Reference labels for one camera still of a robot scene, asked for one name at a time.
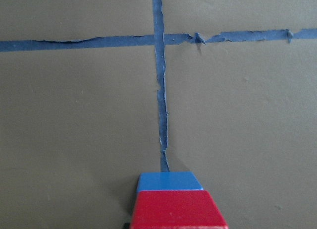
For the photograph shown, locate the red wooden block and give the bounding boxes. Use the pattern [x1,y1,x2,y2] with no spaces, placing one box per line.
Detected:
[130,190,229,229]

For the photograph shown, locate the blue wooden block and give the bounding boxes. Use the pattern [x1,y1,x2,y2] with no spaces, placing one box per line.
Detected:
[137,172,203,193]

